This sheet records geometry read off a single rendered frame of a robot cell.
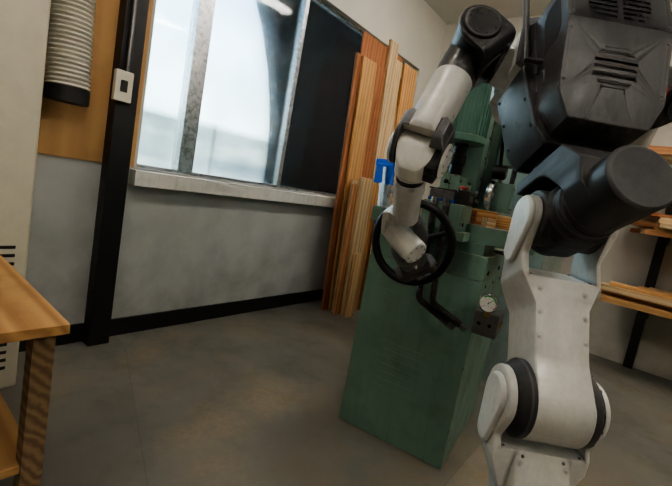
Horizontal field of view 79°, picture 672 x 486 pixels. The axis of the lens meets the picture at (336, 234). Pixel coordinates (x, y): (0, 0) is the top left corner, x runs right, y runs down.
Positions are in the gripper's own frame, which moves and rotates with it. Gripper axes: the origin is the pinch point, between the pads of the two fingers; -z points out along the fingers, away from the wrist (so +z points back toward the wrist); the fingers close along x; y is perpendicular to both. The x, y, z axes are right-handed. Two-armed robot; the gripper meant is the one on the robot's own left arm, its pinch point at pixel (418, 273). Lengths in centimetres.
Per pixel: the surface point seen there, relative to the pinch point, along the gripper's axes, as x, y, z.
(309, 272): -75, 111, -149
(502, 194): 45, 33, -34
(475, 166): 39, 45, -24
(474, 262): 19.3, 4.7, -19.7
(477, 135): 42, 45, -7
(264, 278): -96, 97, -110
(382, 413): -36, -23, -53
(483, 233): 26.0, 10.8, -14.4
